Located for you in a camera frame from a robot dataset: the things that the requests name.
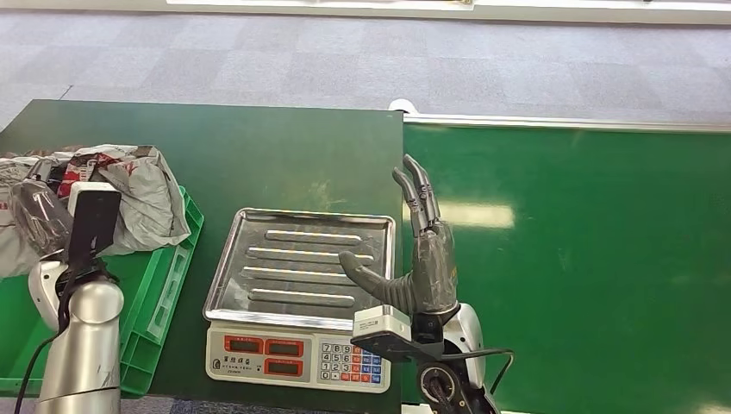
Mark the green plastic crate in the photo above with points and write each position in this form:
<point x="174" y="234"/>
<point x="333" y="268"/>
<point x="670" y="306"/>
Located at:
<point x="165" y="286"/>

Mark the silver conveyor side rail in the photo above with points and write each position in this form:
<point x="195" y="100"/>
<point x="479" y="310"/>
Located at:
<point x="571" y="123"/>

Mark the green conveyor belt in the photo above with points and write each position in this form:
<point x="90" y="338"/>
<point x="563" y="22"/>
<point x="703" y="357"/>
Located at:
<point x="571" y="257"/>

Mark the grey plastic mailer package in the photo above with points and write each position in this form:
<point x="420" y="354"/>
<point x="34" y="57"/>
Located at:
<point x="148" y="205"/>

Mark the white conveyor roller end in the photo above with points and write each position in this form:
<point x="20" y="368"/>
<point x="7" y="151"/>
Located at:
<point x="404" y="106"/>

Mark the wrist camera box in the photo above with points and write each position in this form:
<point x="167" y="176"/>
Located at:
<point x="94" y="223"/>
<point x="380" y="326"/>

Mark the white plastic bag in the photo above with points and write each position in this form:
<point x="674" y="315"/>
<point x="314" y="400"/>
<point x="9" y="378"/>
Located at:
<point x="11" y="257"/>

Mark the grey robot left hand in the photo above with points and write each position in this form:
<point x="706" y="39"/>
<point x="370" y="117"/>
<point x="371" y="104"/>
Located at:
<point x="40" y="217"/>

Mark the electronic scale with steel tray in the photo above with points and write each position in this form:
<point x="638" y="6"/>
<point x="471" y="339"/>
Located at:
<point x="285" y="268"/>

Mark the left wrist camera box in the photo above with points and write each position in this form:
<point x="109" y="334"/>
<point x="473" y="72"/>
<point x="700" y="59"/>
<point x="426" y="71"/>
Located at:
<point x="94" y="223"/>

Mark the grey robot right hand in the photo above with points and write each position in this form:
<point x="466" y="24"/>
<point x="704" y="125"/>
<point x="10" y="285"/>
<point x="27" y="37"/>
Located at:
<point x="434" y="268"/>

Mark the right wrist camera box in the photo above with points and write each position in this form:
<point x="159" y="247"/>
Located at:
<point x="380" y="326"/>

